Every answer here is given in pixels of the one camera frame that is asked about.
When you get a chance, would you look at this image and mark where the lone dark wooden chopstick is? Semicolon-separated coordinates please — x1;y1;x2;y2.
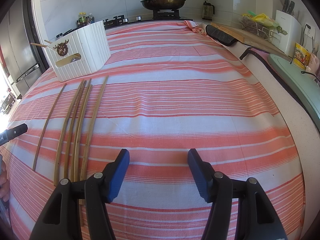
32;83;67;172

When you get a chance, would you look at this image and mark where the person's left hand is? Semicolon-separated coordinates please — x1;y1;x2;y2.
0;166;10;202

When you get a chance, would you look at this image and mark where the grey refrigerator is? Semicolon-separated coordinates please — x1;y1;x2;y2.
1;0;49;98

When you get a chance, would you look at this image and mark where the cream utensil holder box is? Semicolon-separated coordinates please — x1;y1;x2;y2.
45;21;111;82

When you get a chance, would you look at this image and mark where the condiment bottles group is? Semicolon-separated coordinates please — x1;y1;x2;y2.
76;12;95;28

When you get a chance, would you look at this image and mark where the pink striped tablecloth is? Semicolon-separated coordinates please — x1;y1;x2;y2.
2;20;306;240

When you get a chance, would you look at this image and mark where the yellow snack packet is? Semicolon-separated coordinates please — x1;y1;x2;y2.
292;43;311;70

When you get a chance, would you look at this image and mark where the wooden cutting board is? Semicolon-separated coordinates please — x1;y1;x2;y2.
210;22;291;61

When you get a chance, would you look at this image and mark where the white knife block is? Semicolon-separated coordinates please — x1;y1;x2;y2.
272;0;302;57

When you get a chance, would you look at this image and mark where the black gas cooktop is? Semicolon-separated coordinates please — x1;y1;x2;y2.
103;10;192;30

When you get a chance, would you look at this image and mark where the wok with glass lid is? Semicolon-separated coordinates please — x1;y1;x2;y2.
141;0;185;11

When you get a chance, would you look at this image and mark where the dark glass kettle jug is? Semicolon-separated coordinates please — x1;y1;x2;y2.
202;1;215;21

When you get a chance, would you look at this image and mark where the wire basket with bags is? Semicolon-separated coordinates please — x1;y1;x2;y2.
240;11;288;42

